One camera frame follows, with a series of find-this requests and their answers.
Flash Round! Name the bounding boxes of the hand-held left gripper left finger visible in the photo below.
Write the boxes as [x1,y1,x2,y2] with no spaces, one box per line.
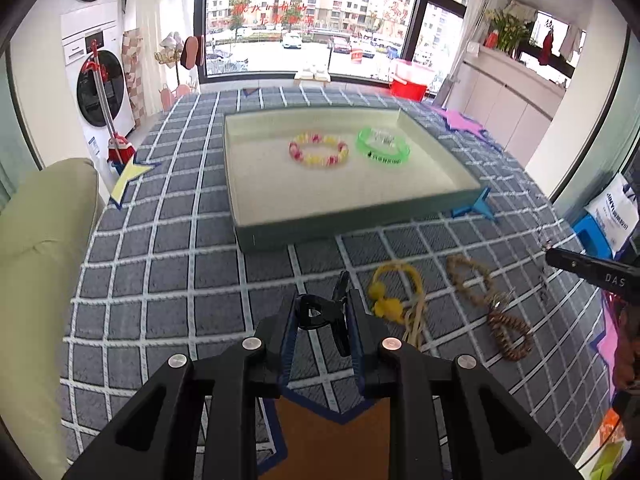
[65,292,302,480]

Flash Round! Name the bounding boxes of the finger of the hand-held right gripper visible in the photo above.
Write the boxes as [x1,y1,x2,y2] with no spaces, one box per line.
[545,247,640,306]

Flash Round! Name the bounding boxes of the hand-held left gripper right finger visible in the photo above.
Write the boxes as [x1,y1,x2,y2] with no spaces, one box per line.
[347,290,583,480]

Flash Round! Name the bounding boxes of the black hair claw clip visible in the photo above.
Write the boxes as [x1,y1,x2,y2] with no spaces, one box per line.
[294,270,354,358]

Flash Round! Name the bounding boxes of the yellow cord hair tie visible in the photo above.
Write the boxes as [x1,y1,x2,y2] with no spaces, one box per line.
[367,262,427,351]

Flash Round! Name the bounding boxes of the brown spiral hair tie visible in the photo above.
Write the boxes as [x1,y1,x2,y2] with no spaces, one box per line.
[487,310,535,362]

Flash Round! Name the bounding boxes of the beige braided hair tie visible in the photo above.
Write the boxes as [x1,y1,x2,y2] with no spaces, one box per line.
[445,255,502,311]

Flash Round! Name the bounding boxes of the pale green shallow tray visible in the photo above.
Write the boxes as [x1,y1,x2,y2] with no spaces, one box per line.
[222,107,484,254]

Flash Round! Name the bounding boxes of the blue plastic stool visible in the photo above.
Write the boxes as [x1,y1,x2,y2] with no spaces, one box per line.
[572,212,614,261]

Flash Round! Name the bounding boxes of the white printed bag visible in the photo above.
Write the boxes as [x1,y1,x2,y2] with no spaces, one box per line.
[584,172,640,257]

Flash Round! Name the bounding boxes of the orange star sticker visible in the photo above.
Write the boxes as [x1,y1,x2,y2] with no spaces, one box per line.
[257,390,393,480]

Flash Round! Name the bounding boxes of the light blue star sticker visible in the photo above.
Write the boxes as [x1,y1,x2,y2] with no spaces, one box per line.
[450,187,499,224]

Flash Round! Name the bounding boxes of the white cabinet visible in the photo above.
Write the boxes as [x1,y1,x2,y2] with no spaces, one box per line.
[447,42,570,160]

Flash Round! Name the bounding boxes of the pink star sticker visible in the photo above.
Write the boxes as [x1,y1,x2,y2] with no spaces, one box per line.
[430,105,502,152]

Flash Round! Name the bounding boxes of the green translucent bangle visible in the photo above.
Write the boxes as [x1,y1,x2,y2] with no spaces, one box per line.
[356,126,412,165]

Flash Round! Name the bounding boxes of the yellow star sticker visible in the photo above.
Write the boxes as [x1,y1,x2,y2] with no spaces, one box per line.
[110,155,161,211]

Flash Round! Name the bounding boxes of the green potted plant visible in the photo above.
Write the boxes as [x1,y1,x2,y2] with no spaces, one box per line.
[482,2,532,57]

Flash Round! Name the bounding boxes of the red bucket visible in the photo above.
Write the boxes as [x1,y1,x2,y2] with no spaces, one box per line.
[390,59,434,102]

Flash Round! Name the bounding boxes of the pink slippers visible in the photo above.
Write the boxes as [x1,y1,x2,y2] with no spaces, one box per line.
[160,84,194,109]

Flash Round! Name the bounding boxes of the gold slipper rack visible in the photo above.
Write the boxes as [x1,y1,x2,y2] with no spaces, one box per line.
[154,30,201,92]

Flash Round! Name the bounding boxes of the pink checkered folded board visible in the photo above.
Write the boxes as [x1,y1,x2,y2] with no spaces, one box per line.
[121,30,147,126]

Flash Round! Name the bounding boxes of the white front-load washing machine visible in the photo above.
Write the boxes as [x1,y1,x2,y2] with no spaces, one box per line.
[61,2,137,157]

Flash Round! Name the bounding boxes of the large window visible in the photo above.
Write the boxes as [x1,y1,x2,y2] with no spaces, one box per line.
[197,0,477,94]

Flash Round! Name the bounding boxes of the pink yellow beaded bracelet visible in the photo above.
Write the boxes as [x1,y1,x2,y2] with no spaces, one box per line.
[288,132,350,169]

